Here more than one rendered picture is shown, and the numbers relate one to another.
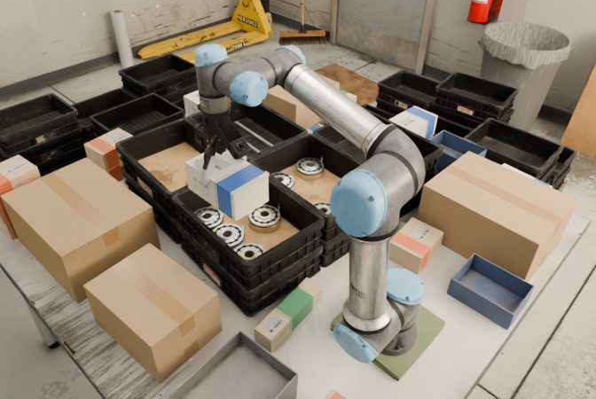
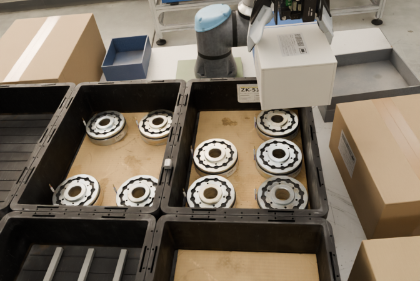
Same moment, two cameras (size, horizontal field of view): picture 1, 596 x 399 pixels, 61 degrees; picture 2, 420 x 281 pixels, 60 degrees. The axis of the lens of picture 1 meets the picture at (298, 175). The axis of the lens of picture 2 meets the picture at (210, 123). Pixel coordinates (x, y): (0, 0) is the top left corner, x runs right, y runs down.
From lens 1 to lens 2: 1.71 m
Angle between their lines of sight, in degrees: 87
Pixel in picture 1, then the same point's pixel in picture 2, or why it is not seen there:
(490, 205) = (60, 41)
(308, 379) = not seen: hidden behind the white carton
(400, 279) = (211, 12)
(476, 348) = (179, 52)
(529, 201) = (37, 31)
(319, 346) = not seen: hidden behind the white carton
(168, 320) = (399, 104)
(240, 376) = (344, 90)
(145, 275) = (407, 159)
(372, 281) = not seen: outside the picture
